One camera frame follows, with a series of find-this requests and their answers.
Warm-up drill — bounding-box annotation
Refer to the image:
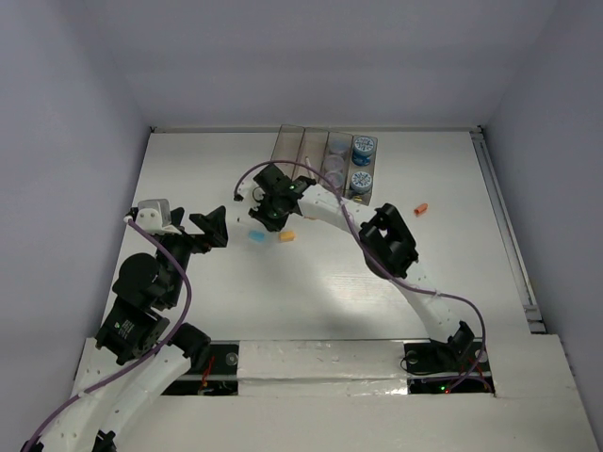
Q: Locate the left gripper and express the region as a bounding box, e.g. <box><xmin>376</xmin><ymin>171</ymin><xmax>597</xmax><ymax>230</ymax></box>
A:
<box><xmin>156</xmin><ymin>203</ymin><xmax>228</xmax><ymax>304</ymax></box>

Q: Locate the paperclip jar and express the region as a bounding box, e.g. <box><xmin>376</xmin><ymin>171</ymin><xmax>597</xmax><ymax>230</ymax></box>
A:
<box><xmin>323</xmin><ymin>154</ymin><xmax>345</xmax><ymax>172</ymax></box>
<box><xmin>325</xmin><ymin>171</ymin><xmax>345</xmax><ymax>190</ymax></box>

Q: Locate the blue paint jar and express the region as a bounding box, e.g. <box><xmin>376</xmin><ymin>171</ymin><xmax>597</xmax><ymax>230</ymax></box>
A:
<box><xmin>351</xmin><ymin>136</ymin><xmax>377</xmax><ymax>167</ymax></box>
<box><xmin>349</xmin><ymin>170</ymin><xmax>373</xmax><ymax>197</ymax></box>

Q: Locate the orange highlighter cap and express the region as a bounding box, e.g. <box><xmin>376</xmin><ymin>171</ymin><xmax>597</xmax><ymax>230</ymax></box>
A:
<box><xmin>414</xmin><ymin>203</ymin><xmax>429</xmax><ymax>217</ymax></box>

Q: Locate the red whiteboard marker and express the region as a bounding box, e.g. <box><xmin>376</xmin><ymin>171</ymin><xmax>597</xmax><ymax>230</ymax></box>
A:
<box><xmin>304</xmin><ymin>156</ymin><xmax>316</xmax><ymax>181</ymax></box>

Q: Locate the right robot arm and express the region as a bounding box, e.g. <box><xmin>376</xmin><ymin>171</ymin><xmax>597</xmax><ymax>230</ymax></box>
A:
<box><xmin>249</xmin><ymin>161</ymin><xmax>475</xmax><ymax>372</ymax></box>

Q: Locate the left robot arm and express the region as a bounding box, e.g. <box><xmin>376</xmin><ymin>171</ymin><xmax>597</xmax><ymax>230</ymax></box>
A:
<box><xmin>23</xmin><ymin>199</ymin><xmax>228</xmax><ymax>451</ymax></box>

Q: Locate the yellow highlighter cap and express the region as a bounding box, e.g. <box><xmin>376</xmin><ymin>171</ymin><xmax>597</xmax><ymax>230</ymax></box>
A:
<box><xmin>278</xmin><ymin>231</ymin><xmax>296</xmax><ymax>243</ymax></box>

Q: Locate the blue highlighter cap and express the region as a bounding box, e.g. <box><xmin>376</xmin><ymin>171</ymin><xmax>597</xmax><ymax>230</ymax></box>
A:
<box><xmin>248</xmin><ymin>230</ymin><xmax>267</xmax><ymax>243</ymax></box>

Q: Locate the transparent drawer bin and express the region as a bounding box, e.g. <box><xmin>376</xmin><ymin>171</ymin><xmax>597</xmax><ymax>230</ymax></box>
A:
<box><xmin>321</xmin><ymin>131</ymin><xmax>352</xmax><ymax>194</ymax></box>
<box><xmin>271</xmin><ymin>124</ymin><xmax>305</xmax><ymax>161</ymax></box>
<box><xmin>297</xmin><ymin>127</ymin><xmax>329</xmax><ymax>171</ymax></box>
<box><xmin>343</xmin><ymin>135</ymin><xmax>378</xmax><ymax>205</ymax></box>

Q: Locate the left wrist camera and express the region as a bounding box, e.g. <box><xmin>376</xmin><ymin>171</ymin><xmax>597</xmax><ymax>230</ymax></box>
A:
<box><xmin>123</xmin><ymin>199</ymin><xmax>176</xmax><ymax>234</ymax></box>

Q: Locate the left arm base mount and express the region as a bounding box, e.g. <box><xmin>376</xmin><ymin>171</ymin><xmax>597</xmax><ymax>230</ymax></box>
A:
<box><xmin>162</xmin><ymin>342</ymin><xmax>239</xmax><ymax>396</ymax></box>

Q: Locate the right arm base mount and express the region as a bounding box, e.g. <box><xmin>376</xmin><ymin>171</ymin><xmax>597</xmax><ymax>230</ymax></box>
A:
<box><xmin>399</xmin><ymin>321</ymin><xmax>495</xmax><ymax>395</ymax></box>

